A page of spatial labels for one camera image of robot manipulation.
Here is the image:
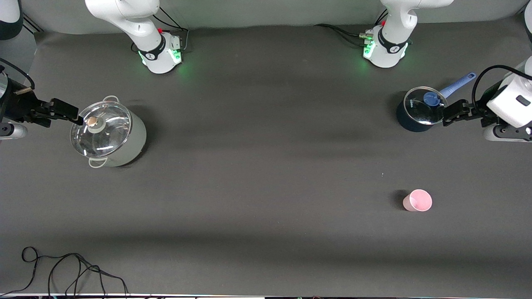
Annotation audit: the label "pink plastic cup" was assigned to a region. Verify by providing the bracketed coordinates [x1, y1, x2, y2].
[402, 189, 433, 213]

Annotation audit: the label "glass lid with blue knob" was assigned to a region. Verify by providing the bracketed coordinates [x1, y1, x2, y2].
[404, 86, 448, 125]

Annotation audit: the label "glass lid with copper knob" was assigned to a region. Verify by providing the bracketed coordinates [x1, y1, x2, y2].
[70, 101, 132, 158]

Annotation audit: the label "dark blue saucepan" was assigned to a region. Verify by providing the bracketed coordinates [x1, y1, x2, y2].
[396, 73, 477, 132]

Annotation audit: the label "grey-green stockpot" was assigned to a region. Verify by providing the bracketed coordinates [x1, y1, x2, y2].
[71, 96, 147, 169]

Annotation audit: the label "dark grey table mat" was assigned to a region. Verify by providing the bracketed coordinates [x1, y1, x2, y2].
[0, 19, 532, 296]

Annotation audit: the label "light grey backdrop cloth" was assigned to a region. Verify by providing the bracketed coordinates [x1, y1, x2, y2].
[23, 0, 526, 34]

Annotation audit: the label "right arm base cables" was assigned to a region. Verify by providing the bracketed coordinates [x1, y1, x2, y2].
[131, 6, 190, 53]

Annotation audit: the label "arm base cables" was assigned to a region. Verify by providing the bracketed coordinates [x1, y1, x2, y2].
[131, 6, 190, 53]
[314, 10, 389, 47]

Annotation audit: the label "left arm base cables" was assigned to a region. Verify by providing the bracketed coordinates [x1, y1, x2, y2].
[314, 10, 389, 47]

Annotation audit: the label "thin black loose cable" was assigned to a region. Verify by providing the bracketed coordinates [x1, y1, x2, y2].
[0, 246, 129, 297]

